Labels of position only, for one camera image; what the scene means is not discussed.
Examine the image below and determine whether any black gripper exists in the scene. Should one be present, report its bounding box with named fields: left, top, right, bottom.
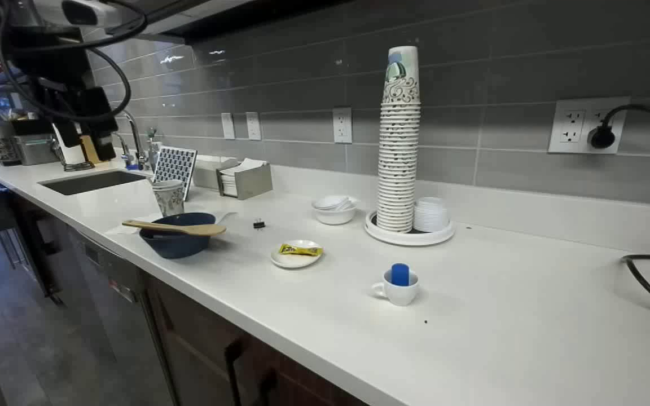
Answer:
left=50, top=83, right=120, bottom=172

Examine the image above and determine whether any wooden spoon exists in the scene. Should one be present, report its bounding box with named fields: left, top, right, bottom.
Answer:
left=120, top=218, right=228, bottom=239

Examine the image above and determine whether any blue bowl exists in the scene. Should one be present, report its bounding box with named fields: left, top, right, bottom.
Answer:
left=138, top=210, right=219, bottom=263

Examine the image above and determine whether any white small bowl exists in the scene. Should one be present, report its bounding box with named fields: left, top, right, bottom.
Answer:
left=308, top=195, right=359, bottom=228

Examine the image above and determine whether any small wooden box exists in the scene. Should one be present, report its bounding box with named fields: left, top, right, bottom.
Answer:
left=78, top=134, right=104, bottom=170

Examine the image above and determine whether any countertop sink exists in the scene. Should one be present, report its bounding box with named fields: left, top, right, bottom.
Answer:
left=39, top=170, right=148, bottom=198

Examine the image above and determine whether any chrome faucet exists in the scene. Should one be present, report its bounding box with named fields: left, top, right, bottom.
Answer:
left=120, top=109, right=162, bottom=172

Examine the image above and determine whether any grey countertop appliance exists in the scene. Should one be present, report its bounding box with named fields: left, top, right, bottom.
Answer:
left=0, top=116, right=60, bottom=168

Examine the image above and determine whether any clear glass cup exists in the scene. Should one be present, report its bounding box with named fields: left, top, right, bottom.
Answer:
left=150, top=179, right=190, bottom=220

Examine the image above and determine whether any white rectangular container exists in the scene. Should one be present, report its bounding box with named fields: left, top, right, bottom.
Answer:
left=192, top=153, right=236, bottom=192

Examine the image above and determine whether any grey napkin holder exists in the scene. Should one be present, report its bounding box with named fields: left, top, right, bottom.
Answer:
left=216, top=157, right=276, bottom=202

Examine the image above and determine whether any overhead cabinet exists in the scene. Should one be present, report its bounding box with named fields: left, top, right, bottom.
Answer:
left=135, top=0, right=356, bottom=45

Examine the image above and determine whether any yellow packet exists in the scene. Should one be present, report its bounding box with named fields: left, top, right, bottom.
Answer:
left=278, top=241, right=320, bottom=260

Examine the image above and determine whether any white saucer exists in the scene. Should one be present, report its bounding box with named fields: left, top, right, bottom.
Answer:
left=269, top=238, right=328, bottom=272

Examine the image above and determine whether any tall paper cup stack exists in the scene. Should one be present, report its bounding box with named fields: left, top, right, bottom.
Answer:
left=375, top=43, right=425, bottom=236

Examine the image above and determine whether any white round tray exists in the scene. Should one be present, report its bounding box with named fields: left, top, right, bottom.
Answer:
left=362, top=209, right=455, bottom=248

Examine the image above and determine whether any blue item in cup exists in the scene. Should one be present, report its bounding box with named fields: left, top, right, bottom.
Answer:
left=387, top=263, right=410, bottom=289

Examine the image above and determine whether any white espresso cup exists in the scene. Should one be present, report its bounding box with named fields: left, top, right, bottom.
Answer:
left=369, top=268, right=421, bottom=307

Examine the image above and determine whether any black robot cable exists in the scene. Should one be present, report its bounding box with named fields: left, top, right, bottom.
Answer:
left=0, top=0, right=150, bottom=126

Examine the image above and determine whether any dark cabinet handle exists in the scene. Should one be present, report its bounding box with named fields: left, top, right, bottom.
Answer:
left=220, top=336, right=250, bottom=406

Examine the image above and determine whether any white quad wall outlet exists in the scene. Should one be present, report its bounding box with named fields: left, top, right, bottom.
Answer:
left=545, top=97, right=631, bottom=158

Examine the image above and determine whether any black power plug cable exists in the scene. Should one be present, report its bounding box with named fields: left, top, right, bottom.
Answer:
left=586, top=103, right=650, bottom=151

